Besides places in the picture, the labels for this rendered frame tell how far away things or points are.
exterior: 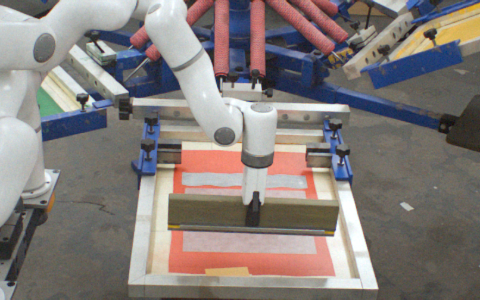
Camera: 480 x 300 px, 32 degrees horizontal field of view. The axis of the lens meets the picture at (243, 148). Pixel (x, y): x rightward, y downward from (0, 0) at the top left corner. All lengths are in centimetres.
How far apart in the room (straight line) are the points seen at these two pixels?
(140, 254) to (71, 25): 59
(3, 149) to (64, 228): 247
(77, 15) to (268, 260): 78
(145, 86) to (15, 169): 163
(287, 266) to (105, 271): 165
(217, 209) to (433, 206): 238
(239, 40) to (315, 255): 120
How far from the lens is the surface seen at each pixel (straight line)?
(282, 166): 252
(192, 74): 183
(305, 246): 219
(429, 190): 440
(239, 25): 315
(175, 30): 180
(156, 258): 213
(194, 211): 201
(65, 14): 182
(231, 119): 183
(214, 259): 212
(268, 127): 188
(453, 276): 382
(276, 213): 202
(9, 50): 142
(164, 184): 241
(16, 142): 149
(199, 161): 253
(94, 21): 179
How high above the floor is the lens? 223
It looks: 29 degrees down
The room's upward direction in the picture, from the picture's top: 4 degrees clockwise
